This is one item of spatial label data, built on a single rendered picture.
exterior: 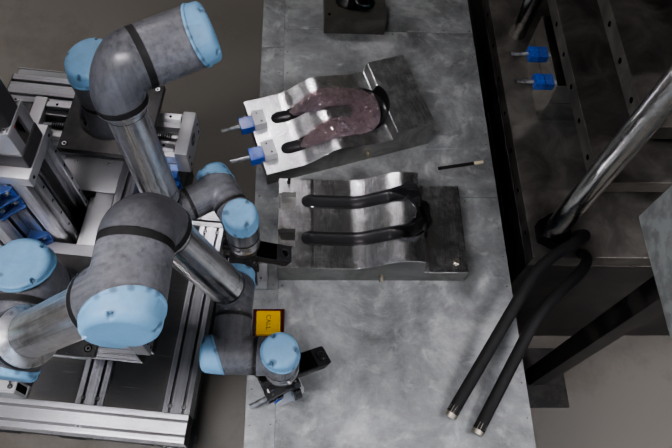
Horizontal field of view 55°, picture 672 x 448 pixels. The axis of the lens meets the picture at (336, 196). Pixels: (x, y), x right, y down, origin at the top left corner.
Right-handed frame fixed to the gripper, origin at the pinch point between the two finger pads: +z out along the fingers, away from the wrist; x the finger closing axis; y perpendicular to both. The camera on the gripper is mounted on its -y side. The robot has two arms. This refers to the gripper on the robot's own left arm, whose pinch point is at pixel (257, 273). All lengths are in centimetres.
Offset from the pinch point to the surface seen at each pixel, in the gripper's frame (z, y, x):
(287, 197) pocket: -1.7, -7.0, -21.6
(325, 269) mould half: -3.3, -17.4, -0.2
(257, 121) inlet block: -3.5, 2.3, -45.0
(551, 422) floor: 85, -104, 23
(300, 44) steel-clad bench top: 5, -9, -81
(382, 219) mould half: -6.8, -32.1, -13.1
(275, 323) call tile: 0.9, -5.1, 12.9
